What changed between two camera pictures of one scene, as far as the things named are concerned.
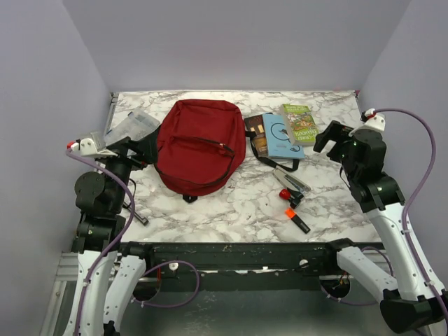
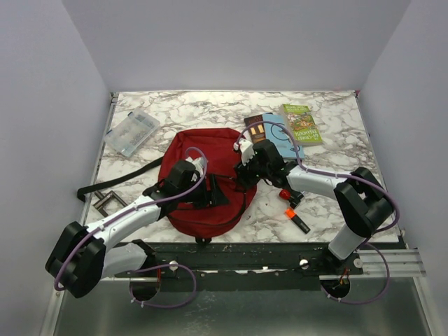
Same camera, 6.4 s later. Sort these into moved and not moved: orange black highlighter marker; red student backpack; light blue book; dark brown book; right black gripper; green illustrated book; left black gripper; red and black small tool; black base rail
Moved: red student backpack; right black gripper; left black gripper
Not moved: red and black small tool; dark brown book; green illustrated book; orange black highlighter marker; light blue book; black base rail
